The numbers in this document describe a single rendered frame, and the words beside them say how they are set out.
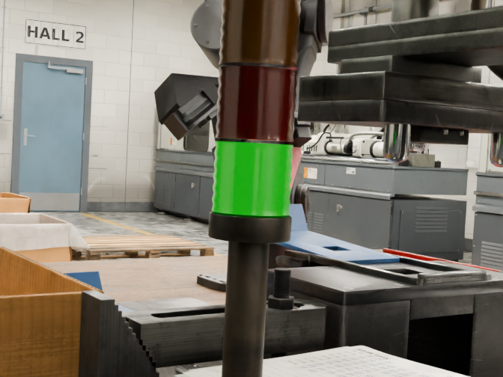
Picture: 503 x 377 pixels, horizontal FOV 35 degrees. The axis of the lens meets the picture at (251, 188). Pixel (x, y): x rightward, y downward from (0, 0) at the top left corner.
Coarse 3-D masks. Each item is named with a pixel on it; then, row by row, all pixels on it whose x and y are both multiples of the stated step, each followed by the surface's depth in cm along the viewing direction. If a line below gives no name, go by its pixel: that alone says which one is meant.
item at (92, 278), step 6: (72, 276) 78; (78, 276) 79; (84, 276) 79; (90, 276) 79; (96, 276) 80; (84, 282) 79; (90, 282) 79; (96, 282) 80; (102, 288) 80; (120, 306) 76
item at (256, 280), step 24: (216, 216) 38; (240, 216) 37; (264, 216) 38; (288, 216) 38; (240, 240) 37; (264, 240) 37; (288, 240) 38; (240, 264) 38; (264, 264) 38; (240, 288) 38; (264, 288) 38; (240, 312) 38; (264, 312) 39; (240, 336) 38; (240, 360) 38
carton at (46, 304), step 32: (0, 256) 79; (0, 288) 79; (32, 288) 71; (64, 288) 64; (96, 288) 60; (0, 320) 55; (32, 320) 56; (64, 320) 58; (0, 352) 55; (32, 352) 57; (64, 352) 58
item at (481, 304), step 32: (352, 320) 56; (384, 320) 58; (416, 320) 68; (448, 320) 66; (480, 320) 64; (288, 352) 61; (384, 352) 58; (416, 352) 68; (448, 352) 65; (480, 352) 64
